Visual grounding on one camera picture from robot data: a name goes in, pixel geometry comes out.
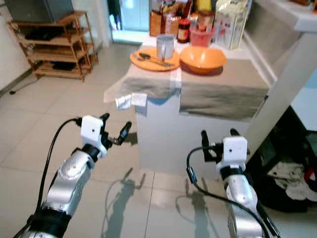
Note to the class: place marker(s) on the orange bowl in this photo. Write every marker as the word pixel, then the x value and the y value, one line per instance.
pixel 203 58

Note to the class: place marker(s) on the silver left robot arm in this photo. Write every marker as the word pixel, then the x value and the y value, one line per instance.
pixel 72 173

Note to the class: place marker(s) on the white paper tag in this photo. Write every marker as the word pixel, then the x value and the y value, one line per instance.
pixel 137 100

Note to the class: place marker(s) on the grey beige placemat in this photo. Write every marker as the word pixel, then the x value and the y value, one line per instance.
pixel 225 96
pixel 143 84

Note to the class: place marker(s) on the black laundry basket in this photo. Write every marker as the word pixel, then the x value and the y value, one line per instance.
pixel 272 148

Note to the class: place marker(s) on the orange plate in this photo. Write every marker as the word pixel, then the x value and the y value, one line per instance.
pixel 146 64

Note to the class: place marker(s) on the metal spoon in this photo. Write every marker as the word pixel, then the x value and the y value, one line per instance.
pixel 143 55

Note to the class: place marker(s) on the beige cloth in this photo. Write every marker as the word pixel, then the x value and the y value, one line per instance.
pixel 292 181

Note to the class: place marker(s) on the white counter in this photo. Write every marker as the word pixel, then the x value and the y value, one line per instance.
pixel 287 74

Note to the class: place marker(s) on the wooden shelf rack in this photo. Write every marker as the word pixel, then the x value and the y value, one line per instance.
pixel 59 52

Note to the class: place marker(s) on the metal mug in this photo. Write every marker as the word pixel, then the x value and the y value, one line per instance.
pixel 165 47

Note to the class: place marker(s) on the glass door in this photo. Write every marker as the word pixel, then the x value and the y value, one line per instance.
pixel 131 20

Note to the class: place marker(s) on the red plastic cup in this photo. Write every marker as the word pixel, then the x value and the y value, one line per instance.
pixel 201 37

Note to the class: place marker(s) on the brown box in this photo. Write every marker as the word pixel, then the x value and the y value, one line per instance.
pixel 157 24

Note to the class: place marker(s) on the clear plastic container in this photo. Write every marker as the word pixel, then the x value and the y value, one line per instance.
pixel 233 25

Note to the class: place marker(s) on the dark jar with red lid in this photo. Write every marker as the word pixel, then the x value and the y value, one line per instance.
pixel 183 30

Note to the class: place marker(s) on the black box appliance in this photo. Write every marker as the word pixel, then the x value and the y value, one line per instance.
pixel 39 10

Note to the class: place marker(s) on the yellow packet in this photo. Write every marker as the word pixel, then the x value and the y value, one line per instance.
pixel 203 5

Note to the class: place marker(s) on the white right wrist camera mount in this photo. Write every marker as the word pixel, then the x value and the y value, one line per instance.
pixel 235 148

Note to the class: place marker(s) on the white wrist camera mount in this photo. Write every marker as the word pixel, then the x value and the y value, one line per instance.
pixel 92 129
pixel 235 148

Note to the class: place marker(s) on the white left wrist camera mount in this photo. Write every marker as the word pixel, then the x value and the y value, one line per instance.
pixel 92 129

